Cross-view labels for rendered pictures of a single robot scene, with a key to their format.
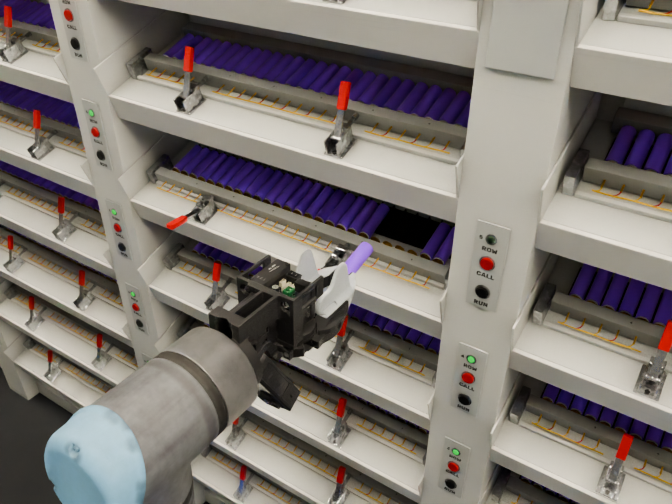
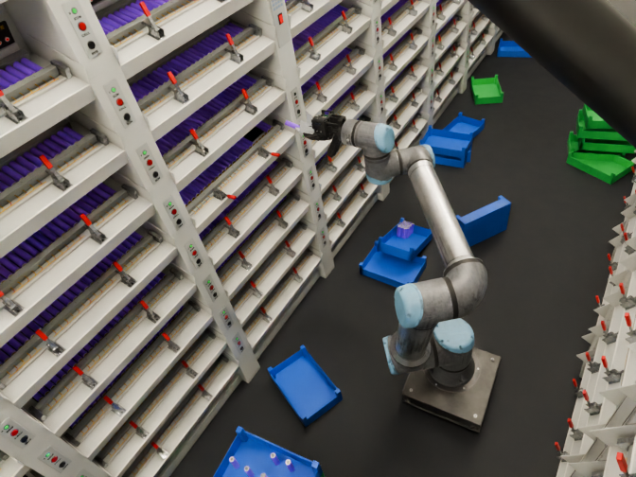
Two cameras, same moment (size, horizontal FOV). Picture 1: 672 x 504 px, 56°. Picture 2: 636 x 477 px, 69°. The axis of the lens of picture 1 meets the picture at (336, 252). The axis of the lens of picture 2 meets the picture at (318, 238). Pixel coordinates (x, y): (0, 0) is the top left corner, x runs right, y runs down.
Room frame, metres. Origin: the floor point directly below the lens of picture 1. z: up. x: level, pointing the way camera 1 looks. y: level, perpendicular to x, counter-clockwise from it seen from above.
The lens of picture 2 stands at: (0.42, 1.50, 1.94)
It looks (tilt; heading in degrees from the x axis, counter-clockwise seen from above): 44 degrees down; 278
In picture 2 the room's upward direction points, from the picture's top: 12 degrees counter-clockwise
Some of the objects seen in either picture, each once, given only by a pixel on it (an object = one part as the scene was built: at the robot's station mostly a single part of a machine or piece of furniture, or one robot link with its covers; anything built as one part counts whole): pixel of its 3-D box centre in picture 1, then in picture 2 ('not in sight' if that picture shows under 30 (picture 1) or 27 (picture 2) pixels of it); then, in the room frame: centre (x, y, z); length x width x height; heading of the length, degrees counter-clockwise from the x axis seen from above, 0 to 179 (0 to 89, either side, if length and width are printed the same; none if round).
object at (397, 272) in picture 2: not in sight; (392, 265); (0.28, -0.15, 0.04); 0.30 x 0.20 x 0.08; 147
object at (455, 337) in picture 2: not in sight; (450, 343); (0.13, 0.52, 0.32); 0.17 x 0.15 x 0.18; 6
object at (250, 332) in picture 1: (264, 324); (330, 127); (0.49, 0.07, 1.07); 0.12 x 0.08 x 0.09; 147
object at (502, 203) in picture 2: not in sight; (481, 222); (-0.23, -0.33, 0.10); 0.30 x 0.08 x 0.20; 24
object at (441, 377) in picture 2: not in sight; (450, 360); (0.12, 0.52, 0.19); 0.19 x 0.19 x 0.10
